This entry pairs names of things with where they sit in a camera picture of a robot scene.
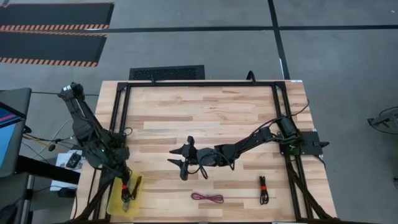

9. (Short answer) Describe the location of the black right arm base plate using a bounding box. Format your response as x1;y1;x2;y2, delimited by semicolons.
279;130;325;157

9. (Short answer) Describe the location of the purple USB-C cable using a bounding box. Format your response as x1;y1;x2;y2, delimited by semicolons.
190;192;225;205

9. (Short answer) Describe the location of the yellow translucent plastic tray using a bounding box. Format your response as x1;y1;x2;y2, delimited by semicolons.
106;171;144;217

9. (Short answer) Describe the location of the black floor vent grille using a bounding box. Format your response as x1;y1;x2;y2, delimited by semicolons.
128;64;206;81

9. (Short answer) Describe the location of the grey computer monitor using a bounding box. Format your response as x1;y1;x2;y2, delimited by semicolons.
0;87;32;179

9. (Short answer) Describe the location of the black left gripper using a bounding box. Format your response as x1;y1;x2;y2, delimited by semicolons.
111;147;143;200

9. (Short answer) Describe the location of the black aluminium table frame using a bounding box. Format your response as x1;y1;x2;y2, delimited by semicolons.
71;80;340;223

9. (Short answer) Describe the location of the black desk edge bar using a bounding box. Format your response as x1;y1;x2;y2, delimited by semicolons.
15;154;81;185

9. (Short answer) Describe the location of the black hazard-striped floor mat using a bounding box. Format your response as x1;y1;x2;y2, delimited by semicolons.
0;2;116;32
0;30;108;68

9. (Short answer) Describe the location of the black handheld device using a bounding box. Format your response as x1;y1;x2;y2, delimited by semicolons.
65;151;83;170

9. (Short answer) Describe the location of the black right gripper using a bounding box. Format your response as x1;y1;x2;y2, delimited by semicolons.
167;136;200;181

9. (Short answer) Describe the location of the black power adapter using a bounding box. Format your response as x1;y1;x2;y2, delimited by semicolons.
57;187;76;199

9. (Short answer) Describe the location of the black cable with red tie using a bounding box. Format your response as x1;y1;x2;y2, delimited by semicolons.
258;175;270;206
120;183;134;203

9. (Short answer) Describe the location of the white paper sheet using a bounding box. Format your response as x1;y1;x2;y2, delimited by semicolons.
49;149;84;192

